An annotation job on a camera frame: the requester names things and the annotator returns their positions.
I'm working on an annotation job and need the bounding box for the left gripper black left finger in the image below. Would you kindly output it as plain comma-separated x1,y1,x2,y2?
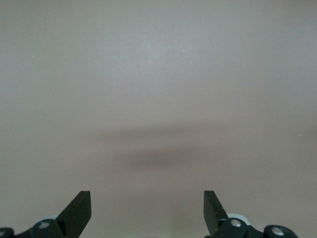
0,190,92,238

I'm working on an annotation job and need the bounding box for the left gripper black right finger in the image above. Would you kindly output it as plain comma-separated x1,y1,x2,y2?
204,190,297,238

